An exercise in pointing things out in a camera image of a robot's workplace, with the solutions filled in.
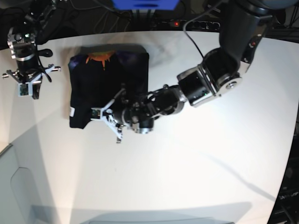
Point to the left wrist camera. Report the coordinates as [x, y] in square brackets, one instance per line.
[96, 113]

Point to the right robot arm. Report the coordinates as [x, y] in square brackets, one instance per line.
[23, 40]

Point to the blue box overhead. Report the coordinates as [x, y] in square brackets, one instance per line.
[145, 4]

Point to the black power strip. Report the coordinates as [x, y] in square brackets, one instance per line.
[209, 26]

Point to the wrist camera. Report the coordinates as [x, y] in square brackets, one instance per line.
[25, 89]
[96, 113]

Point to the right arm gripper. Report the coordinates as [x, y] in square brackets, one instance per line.
[30, 70]

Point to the black T-shirt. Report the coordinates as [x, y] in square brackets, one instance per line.
[98, 73]

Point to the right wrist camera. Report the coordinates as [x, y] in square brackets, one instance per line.
[25, 89]

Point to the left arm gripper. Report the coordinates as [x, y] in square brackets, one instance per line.
[118, 113]

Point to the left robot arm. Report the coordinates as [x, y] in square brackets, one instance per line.
[245, 24]

